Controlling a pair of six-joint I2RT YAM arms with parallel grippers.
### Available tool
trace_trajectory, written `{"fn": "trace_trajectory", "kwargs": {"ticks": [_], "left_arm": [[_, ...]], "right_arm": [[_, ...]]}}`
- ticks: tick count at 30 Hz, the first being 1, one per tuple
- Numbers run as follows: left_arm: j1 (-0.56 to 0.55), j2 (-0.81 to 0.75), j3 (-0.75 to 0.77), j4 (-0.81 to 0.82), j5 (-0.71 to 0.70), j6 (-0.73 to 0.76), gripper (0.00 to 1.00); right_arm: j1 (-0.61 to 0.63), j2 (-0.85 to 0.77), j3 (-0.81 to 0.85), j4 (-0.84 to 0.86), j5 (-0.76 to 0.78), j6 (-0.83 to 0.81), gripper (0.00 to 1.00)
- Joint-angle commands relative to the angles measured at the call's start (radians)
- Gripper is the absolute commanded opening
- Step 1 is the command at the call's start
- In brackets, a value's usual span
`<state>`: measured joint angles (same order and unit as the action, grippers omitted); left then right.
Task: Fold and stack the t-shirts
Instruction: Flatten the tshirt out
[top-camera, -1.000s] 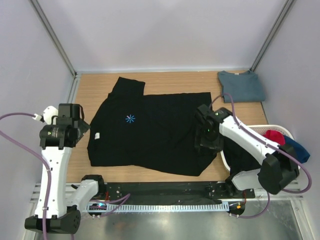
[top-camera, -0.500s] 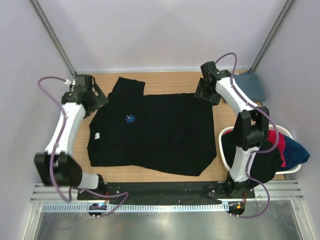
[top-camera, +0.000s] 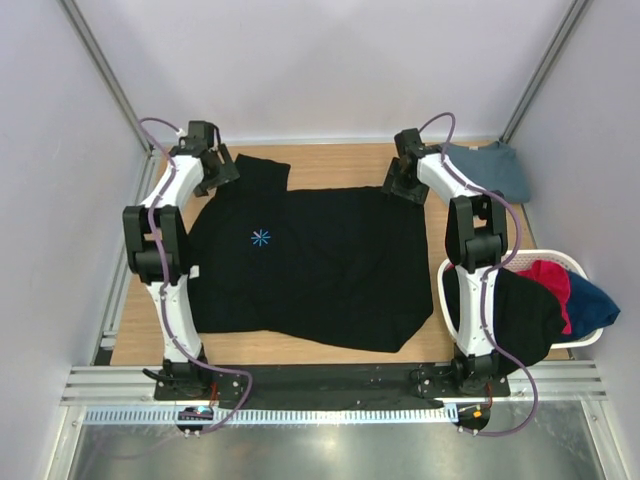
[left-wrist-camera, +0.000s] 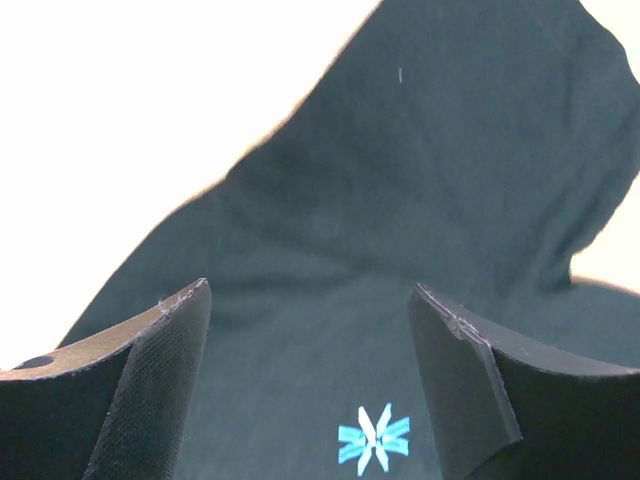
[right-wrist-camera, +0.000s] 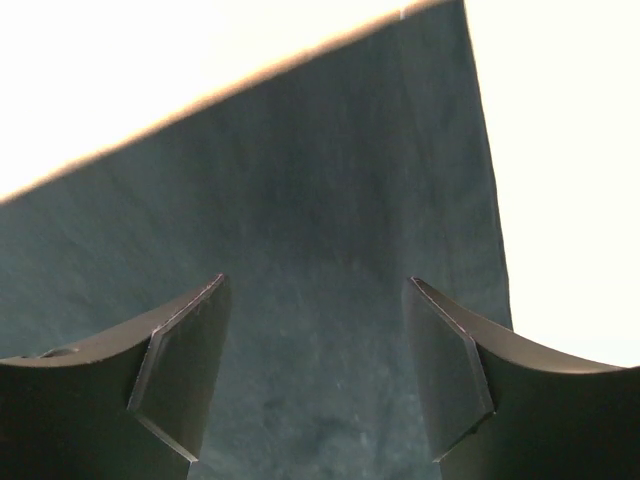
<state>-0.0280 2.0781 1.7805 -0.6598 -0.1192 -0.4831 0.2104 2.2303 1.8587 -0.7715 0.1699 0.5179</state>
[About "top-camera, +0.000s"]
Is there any black t-shirt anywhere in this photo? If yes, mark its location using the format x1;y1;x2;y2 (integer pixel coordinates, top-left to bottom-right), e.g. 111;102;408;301
188;155;434;353

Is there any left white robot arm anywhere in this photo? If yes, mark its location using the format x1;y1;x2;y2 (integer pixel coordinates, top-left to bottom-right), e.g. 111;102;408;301
122;117;245;400

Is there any white laundry basket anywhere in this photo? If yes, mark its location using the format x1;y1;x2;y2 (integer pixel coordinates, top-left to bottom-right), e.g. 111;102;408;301
436;248;606;351

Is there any navy garment in basket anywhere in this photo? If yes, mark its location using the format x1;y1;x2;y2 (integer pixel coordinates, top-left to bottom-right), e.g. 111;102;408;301
566;272;620;339

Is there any black garment in basket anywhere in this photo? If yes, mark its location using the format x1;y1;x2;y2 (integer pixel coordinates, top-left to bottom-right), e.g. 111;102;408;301
442;259;569;376

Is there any aluminium corner post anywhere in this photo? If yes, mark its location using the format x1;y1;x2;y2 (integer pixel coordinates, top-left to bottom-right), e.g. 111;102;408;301
56;0;153;156
499;0;592;143

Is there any left aluminium corner post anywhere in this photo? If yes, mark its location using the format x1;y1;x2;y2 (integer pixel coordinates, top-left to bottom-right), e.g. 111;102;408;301
56;0;153;156

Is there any white slotted cable duct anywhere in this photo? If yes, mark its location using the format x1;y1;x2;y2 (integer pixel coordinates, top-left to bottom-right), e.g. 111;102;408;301
83;404;458;427

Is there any red garment in basket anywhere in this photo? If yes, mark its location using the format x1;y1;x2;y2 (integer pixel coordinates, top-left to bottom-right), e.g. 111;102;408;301
517;260;572;335

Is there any right aluminium corner post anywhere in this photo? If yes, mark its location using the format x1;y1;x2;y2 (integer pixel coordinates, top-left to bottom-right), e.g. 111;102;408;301
499;0;592;143

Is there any folded teal t-shirt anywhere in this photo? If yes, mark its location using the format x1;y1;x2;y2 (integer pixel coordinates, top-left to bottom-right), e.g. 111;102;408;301
447;141;531;204

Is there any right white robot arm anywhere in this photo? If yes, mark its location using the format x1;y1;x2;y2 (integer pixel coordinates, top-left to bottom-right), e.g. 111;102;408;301
382;128;508;396

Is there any aluminium front rail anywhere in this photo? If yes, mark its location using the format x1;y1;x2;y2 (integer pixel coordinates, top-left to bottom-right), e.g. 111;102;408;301
61;360;607;411

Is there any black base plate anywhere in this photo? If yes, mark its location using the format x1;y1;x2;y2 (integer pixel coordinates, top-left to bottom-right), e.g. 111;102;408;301
143;363;510;411

